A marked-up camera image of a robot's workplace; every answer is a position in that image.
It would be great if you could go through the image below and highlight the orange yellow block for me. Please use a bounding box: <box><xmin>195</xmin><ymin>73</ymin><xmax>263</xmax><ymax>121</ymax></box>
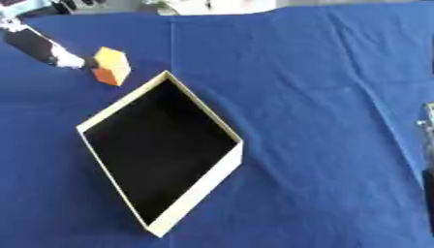
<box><xmin>91</xmin><ymin>46</ymin><xmax>133</xmax><ymax>87</ymax></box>

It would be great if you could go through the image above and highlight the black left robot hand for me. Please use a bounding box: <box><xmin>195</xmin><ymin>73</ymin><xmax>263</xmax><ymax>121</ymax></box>
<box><xmin>1</xmin><ymin>26</ymin><xmax>102</xmax><ymax>71</ymax></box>

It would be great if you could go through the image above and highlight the tan cardboard box black inside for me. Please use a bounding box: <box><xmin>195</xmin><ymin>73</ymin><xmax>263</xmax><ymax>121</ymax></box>
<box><xmin>75</xmin><ymin>70</ymin><xmax>246</xmax><ymax>239</ymax></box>

